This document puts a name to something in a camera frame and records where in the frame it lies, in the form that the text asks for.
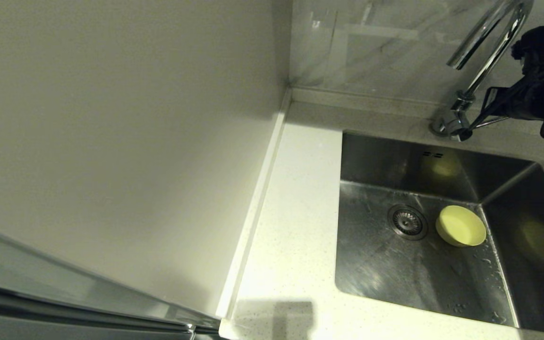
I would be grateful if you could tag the small yellow bowl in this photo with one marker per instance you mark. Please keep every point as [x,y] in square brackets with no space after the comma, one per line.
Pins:
[461,229]

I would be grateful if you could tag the round metal drain strainer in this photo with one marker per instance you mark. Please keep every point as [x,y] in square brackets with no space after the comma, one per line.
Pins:
[407,222]

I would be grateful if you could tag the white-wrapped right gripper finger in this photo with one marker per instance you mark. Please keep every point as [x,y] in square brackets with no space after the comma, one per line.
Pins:
[491,118]
[496,97]

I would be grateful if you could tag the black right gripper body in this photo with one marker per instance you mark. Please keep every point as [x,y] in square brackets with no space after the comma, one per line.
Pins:
[531,99]

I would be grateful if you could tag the chrome gooseneck faucet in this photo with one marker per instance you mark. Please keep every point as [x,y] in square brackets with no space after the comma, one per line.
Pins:
[489,59]

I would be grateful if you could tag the stainless steel sink basin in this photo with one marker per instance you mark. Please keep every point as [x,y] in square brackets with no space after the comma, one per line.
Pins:
[385,274]

